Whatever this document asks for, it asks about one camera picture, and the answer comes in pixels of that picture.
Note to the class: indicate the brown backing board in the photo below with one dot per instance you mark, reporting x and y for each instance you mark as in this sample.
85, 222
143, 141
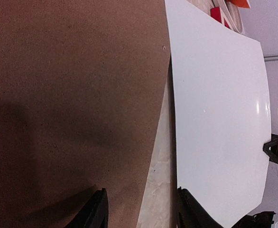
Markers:
81, 89

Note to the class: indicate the red wooden picture frame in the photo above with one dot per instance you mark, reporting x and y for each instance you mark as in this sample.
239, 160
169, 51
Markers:
221, 14

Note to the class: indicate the orange white bowl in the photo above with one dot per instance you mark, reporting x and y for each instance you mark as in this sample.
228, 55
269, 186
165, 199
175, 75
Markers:
241, 3

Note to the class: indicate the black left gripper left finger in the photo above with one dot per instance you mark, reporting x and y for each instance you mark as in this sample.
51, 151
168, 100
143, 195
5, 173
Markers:
94, 214

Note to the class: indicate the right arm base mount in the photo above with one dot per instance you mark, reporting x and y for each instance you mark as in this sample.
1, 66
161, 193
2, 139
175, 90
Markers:
260, 220

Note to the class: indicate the grey striped plate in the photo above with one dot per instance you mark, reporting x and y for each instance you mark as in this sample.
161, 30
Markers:
235, 17

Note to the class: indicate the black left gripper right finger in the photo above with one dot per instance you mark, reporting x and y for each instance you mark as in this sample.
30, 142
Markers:
190, 214

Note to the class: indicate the right aluminium post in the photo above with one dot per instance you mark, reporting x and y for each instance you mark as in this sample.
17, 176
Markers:
269, 58

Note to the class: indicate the cat photo print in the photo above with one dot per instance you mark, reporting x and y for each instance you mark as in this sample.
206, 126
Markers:
222, 112

